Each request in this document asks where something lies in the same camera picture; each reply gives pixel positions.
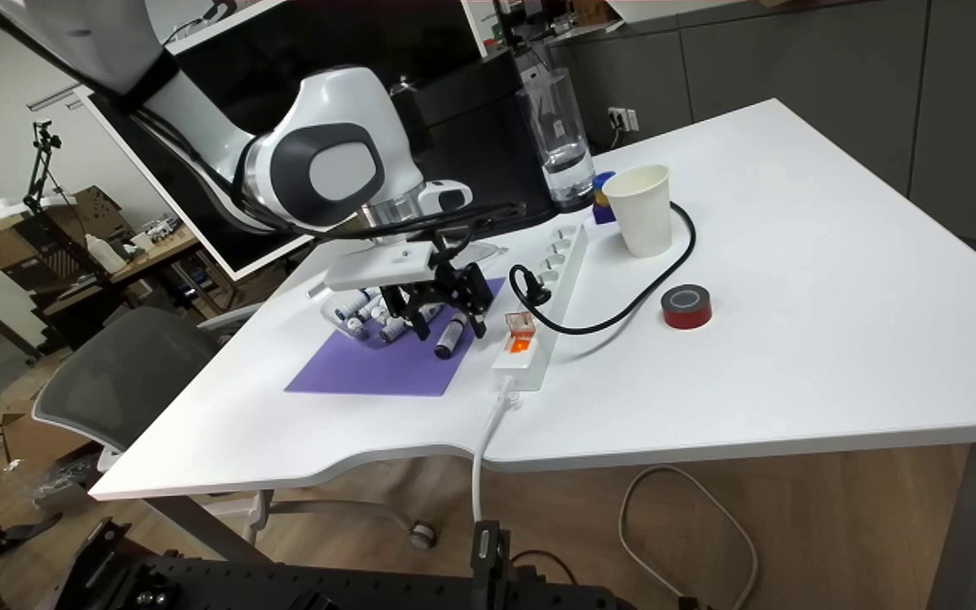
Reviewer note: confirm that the black camera tripod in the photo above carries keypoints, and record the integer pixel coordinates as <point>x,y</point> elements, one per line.
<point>41,158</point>

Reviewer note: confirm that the clear plastic bottle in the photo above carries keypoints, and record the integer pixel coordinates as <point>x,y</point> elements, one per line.
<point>560,123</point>

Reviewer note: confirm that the wooden cluttered desk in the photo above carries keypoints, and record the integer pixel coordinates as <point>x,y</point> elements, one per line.
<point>68,242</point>

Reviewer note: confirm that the black coffee machine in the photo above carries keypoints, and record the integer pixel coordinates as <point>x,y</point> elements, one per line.
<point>488,123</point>

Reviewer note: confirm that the silver wrist camera bar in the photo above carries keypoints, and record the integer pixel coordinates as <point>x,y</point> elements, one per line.
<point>381,270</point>

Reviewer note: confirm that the cluttered shelf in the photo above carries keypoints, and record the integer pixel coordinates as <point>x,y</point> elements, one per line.
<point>545,18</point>

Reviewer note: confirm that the grey mesh office chair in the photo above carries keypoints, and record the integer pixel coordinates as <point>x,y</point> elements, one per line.
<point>121,378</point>

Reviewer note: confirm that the white power strip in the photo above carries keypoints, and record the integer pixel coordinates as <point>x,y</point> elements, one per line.
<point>545,293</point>

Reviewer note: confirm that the white paper cup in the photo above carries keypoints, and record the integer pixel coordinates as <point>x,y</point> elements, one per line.
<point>641,207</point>

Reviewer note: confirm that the white wall socket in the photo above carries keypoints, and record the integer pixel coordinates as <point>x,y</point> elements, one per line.
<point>621,120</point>

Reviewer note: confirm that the black metal frame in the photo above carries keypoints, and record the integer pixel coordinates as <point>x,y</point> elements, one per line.
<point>319,589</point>

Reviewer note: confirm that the purple mat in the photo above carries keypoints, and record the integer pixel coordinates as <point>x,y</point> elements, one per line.
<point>386,368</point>

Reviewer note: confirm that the grey cabinet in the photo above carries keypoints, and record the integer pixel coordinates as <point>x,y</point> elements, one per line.
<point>829,69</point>

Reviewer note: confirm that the small blue box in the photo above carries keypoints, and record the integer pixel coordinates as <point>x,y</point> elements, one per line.
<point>602,197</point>

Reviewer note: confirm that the red tape roll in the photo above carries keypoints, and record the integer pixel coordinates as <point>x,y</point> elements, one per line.
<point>686,306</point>

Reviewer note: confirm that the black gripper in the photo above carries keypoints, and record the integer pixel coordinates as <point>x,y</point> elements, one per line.
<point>439,276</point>

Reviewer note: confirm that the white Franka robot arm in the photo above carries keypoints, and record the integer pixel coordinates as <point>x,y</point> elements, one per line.
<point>331,172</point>

